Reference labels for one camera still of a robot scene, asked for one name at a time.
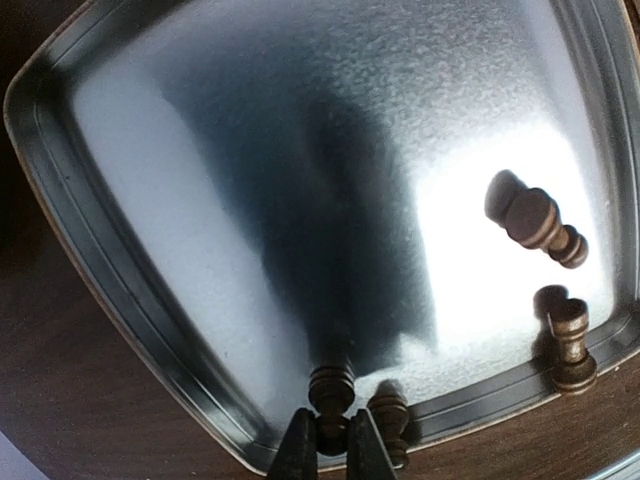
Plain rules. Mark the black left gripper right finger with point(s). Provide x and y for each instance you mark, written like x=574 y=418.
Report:
x=367 y=457

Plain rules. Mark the dark chess pawn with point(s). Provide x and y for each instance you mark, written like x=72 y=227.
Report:
x=391 y=416
x=331 y=393

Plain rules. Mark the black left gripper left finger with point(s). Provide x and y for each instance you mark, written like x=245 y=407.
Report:
x=296 y=458

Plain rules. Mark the dark chess rook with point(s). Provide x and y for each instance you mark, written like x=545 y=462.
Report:
x=575 y=369

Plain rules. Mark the dark chess bishop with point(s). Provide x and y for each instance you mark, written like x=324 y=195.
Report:
x=532 y=218

